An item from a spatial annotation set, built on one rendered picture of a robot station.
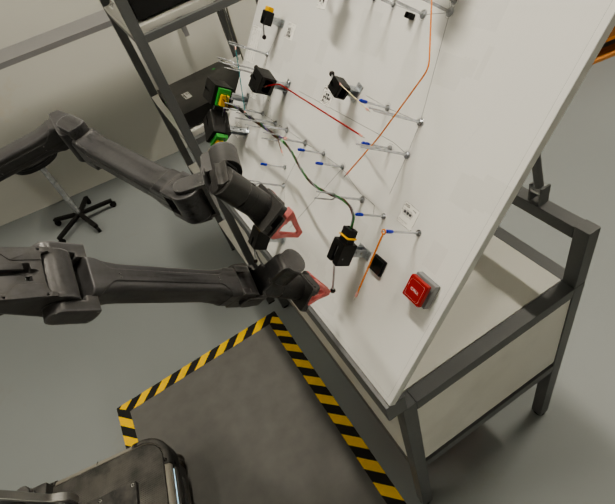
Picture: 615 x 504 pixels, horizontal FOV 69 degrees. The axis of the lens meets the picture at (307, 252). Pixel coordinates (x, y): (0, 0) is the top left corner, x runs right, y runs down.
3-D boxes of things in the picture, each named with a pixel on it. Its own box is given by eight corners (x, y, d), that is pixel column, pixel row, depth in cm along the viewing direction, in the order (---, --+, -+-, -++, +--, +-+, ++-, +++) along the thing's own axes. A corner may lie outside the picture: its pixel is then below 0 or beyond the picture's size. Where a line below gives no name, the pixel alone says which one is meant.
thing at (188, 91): (185, 132, 176) (177, 117, 172) (162, 104, 201) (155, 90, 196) (257, 95, 183) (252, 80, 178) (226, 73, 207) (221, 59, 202)
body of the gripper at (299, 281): (298, 264, 106) (273, 260, 102) (320, 289, 99) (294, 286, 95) (286, 286, 109) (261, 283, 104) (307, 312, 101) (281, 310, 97)
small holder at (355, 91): (350, 68, 113) (327, 61, 109) (365, 90, 108) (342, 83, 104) (341, 84, 116) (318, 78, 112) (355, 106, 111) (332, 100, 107)
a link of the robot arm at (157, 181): (79, 164, 103) (48, 126, 95) (99, 148, 105) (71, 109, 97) (201, 236, 82) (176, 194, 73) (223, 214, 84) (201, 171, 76)
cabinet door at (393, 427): (405, 458, 136) (390, 401, 109) (316, 338, 174) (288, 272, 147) (412, 453, 137) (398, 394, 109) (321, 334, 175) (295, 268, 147)
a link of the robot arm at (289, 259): (222, 272, 94) (237, 309, 91) (251, 241, 87) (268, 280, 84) (265, 268, 102) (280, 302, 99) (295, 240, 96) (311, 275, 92)
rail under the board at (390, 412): (389, 422, 105) (386, 410, 101) (217, 195, 187) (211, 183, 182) (408, 408, 106) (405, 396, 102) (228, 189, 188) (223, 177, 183)
